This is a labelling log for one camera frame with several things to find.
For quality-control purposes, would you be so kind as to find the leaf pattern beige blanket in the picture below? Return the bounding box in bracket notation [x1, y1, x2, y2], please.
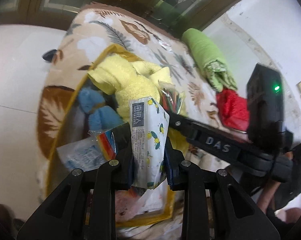
[35, 2, 244, 239]

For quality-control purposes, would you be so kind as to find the yellow towel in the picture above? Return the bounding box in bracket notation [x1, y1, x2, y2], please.
[88, 54, 173, 121]

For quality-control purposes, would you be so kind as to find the colourful sticks plastic packet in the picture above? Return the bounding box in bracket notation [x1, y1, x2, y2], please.
[159, 81, 185, 114]

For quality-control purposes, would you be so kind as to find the green folded quilt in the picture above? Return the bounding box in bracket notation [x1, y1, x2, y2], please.
[181, 28, 238, 93]

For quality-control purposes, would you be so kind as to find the pink fluffy cloth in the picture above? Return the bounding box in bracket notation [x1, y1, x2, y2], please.
[115, 187, 146, 222]

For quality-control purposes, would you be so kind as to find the red padded jacket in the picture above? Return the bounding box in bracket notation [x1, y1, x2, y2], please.
[216, 88, 250, 132]

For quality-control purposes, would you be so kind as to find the black garment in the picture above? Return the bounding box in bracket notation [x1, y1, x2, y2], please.
[274, 143, 301, 210]

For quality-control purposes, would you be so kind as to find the blue white tissue packet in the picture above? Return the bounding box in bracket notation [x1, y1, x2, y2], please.
[57, 137, 107, 172]

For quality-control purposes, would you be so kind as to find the black shoe on floor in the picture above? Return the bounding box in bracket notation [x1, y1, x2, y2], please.
[42, 49, 57, 63]

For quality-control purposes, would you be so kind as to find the person's right hand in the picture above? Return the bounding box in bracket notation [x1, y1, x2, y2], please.
[257, 180, 281, 214]

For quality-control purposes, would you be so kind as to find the lemon pattern tissue pack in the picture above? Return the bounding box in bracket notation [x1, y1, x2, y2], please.
[129, 96, 169, 190]

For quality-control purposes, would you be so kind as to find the white tray yellow rim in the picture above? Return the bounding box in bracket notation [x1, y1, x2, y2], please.
[44, 43, 178, 228]

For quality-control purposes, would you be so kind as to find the blue fluffy cloth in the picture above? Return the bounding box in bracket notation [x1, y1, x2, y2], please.
[77, 87, 124, 132]

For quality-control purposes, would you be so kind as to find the white red label packet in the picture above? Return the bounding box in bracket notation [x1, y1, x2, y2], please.
[159, 41, 172, 51]

